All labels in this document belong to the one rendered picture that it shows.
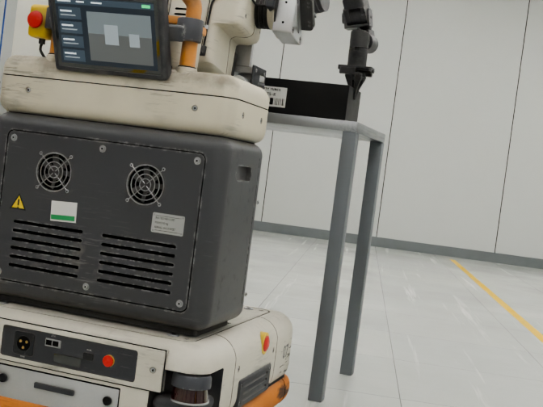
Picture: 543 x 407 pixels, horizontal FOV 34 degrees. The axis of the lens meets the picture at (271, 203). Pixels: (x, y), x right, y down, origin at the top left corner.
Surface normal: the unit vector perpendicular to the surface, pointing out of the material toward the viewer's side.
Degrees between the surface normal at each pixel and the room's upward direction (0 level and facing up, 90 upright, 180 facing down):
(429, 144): 90
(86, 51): 115
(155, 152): 90
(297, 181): 90
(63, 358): 90
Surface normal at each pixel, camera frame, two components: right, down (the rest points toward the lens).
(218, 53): 0.95, 0.13
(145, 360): -0.29, 0.00
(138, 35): -0.32, 0.42
